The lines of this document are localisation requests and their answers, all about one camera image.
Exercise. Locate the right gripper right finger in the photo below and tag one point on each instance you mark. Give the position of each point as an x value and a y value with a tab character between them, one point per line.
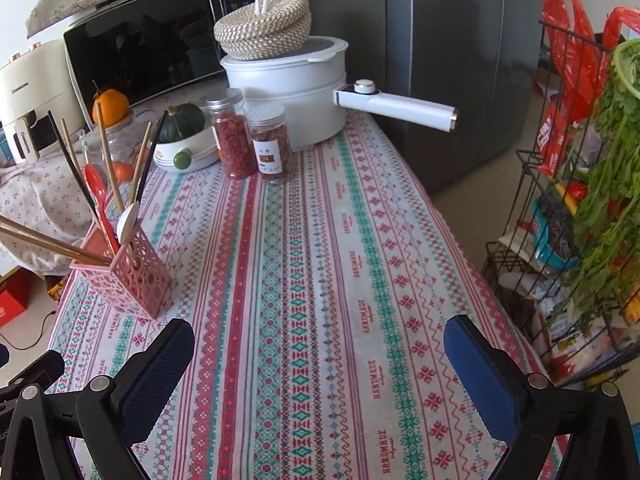
527	412

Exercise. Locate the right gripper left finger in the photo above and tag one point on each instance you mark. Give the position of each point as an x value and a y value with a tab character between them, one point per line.
110	415

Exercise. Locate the pink perforated utensil holder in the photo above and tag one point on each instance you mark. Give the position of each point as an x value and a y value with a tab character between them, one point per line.
136	281

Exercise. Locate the bamboo chopstick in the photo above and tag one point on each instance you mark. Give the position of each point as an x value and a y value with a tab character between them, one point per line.
71	252
138	165
16	227
108	159

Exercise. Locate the white plastic spoon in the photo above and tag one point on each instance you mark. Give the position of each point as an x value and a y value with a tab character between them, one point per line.
127	221

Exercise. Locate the red plastic spoon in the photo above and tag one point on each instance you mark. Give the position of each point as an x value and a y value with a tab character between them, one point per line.
98	189

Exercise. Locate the black chopstick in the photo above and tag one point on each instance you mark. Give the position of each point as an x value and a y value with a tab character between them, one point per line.
61	133

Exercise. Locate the floral cloth under appliances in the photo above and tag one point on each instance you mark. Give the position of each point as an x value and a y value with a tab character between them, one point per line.
44	197

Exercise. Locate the green leafy vegetables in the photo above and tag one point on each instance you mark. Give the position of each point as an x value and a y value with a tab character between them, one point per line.
606	226

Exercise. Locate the glass jar with tomatoes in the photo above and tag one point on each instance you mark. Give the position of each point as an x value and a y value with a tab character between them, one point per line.
124	140

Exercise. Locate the patterned tablecloth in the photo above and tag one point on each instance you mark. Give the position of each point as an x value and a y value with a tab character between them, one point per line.
318	307

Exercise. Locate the white ceramic bowl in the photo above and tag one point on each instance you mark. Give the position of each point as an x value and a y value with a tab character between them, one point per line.
191	154

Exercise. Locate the orange tangerine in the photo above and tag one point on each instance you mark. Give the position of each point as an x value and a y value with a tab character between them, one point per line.
114	106

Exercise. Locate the dark green squash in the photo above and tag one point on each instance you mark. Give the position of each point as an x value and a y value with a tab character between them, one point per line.
182	122

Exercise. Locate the cream air fryer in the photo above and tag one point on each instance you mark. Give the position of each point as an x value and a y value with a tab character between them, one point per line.
36	96

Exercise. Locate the hawthorn slice jar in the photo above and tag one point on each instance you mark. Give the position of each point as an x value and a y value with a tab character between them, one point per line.
268	131

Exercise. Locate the goji berry jar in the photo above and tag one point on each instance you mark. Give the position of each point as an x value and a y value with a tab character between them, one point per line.
235	149

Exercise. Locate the black microwave oven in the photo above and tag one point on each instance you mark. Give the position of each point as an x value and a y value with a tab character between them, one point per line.
144	48

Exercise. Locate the red plastic bag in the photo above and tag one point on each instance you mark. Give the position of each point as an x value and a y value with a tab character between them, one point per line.
582	63

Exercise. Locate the white electric pot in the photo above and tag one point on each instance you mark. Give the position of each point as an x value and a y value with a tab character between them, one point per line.
309	86

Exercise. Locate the grey refrigerator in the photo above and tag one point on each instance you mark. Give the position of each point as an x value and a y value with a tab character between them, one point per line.
479	56

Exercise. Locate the woven rattan basket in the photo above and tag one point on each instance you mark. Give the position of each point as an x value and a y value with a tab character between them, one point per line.
264	29

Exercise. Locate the black wire rack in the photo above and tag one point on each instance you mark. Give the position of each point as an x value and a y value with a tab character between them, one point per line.
526	266

